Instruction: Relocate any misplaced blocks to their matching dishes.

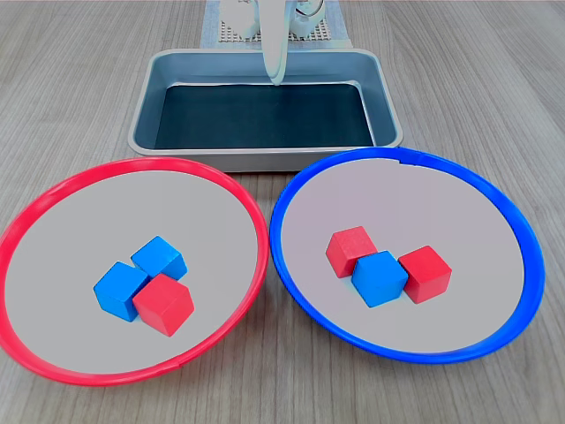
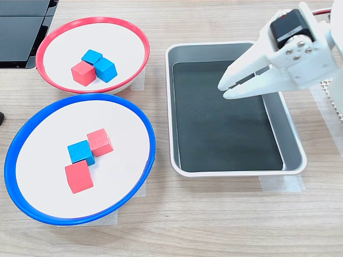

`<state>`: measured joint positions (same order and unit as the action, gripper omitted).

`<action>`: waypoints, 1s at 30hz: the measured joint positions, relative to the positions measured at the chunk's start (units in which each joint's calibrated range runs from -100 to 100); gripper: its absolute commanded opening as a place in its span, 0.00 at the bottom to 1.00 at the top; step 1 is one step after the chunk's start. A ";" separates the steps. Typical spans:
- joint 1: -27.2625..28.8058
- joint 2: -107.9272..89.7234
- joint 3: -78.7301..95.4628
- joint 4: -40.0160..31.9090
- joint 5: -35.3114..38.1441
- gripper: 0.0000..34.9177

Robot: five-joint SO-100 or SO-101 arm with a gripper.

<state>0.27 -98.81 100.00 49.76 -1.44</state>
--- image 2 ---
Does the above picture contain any blue wooden cube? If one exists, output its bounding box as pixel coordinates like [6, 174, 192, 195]
[66, 139, 96, 166]
[93, 57, 118, 84]
[80, 49, 104, 66]

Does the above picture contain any red wooden cube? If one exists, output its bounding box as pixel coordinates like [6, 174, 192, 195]
[70, 61, 97, 87]
[86, 128, 114, 157]
[64, 160, 94, 194]

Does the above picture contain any translucent pale sheet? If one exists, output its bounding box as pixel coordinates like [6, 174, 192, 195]
[308, 82, 343, 156]

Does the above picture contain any steel tray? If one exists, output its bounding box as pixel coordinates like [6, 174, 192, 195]
[165, 40, 308, 178]

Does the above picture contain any black tray mat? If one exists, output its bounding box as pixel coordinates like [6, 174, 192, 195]
[172, 60, 284, 173]

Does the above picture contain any clear tape strip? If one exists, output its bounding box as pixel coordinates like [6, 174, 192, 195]
[130, 66, 146, 91]
[132, 182, 147, 198]
[57, 208, 119, 227]
[259, 175, 307, 192]

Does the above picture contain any red-rimmed white plate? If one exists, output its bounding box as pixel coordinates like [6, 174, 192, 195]
[35, 17, 150, 95]

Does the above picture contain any blue-rimmed white plate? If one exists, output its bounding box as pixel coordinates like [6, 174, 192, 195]
[3, 93, 156, 226]

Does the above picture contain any black glossy panel device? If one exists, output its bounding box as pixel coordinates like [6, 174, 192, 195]
[0, 0, 59, 70]

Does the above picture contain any pale perforated base plate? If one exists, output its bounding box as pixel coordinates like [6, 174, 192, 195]
[319, 79, 343, 126]

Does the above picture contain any red black servo cable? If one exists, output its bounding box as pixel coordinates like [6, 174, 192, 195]
[311, 8, 333, 17]

